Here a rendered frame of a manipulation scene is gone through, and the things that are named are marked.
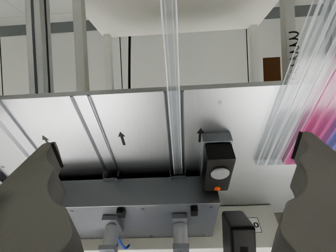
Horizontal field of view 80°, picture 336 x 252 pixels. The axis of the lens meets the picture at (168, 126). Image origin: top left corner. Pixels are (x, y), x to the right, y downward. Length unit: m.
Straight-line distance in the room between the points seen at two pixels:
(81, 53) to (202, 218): 0.59
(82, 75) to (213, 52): 1.55
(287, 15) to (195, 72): 1.33
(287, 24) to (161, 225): 0.66
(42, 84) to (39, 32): 0.13
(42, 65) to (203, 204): 0.49
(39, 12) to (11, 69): 1.96
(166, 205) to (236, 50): 1.92
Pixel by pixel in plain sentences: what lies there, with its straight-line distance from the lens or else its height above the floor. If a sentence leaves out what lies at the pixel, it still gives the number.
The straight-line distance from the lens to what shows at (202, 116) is 0.26.
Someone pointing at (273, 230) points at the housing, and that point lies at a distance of 0.48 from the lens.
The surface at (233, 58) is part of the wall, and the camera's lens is 2.10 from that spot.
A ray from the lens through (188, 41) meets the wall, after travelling 2.09.
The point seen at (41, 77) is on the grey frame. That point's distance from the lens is 0.60.
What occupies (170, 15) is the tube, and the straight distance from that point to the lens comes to 0.19.
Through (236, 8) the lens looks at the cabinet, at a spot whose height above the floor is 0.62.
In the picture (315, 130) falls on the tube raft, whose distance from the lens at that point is 0.32.
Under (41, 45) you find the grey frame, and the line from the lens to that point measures 0.62.
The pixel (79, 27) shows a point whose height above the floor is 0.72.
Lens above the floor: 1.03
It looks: 1 degrees up
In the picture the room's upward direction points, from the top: 177 degrees clockwise
